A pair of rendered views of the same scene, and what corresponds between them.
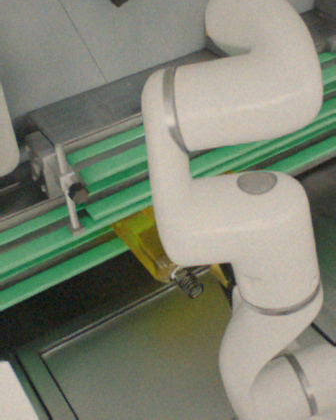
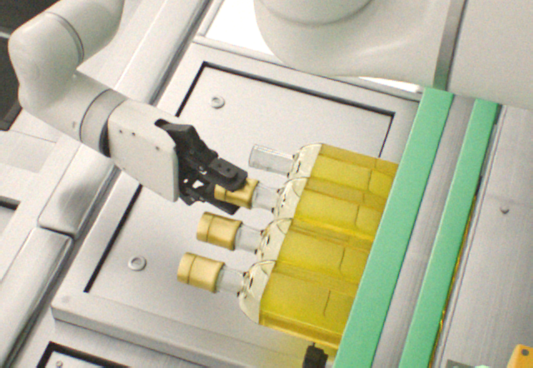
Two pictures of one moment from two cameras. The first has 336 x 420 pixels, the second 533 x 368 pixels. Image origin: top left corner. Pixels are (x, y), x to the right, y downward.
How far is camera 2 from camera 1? 1.41 m
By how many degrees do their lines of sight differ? 80
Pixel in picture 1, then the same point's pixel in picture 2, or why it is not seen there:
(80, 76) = not seen: outside the picture
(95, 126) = (513, 123)
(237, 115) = not seen: outside the picture
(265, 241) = not seen: outside the picture
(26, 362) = (393, 98)
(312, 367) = (42, 20)
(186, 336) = (267, 216)
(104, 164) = (441, 97)
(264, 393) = not seen: outside the picture
